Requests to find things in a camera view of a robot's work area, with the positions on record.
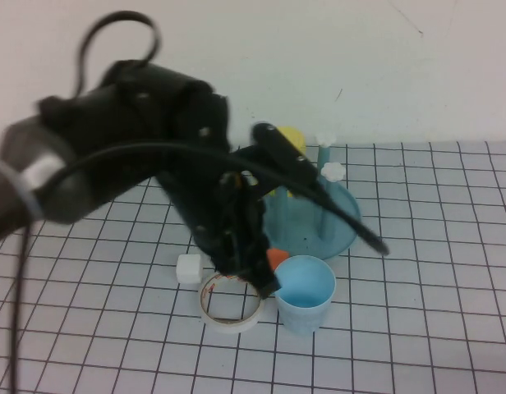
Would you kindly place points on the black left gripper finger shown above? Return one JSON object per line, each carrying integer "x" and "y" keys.
{"x": 232, "y": 264}
{"x": 263, "y": 271}

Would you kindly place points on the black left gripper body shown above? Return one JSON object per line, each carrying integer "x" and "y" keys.
{"x": 203, "y": 213}

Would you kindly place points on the light blue plastic cup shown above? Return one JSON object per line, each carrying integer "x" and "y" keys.
{"x": 306, "y": 303}

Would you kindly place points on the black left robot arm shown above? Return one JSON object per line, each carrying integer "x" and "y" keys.
{"x": 113, "y": 123}

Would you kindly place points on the blue cup stand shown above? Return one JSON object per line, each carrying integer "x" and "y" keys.
{"x": 318, "y": 230}

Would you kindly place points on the orange foam cube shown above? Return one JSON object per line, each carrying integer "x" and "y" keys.
{"x": 277, "y": 257}

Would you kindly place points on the white foam cube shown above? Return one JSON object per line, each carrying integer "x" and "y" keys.
{"x": 189, "y": 268}

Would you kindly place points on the white tape roll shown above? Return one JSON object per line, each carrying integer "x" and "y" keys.
{"x": 205, "y": 303}

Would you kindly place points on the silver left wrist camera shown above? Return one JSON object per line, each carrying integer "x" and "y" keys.
{"x": 281, "y": 152}

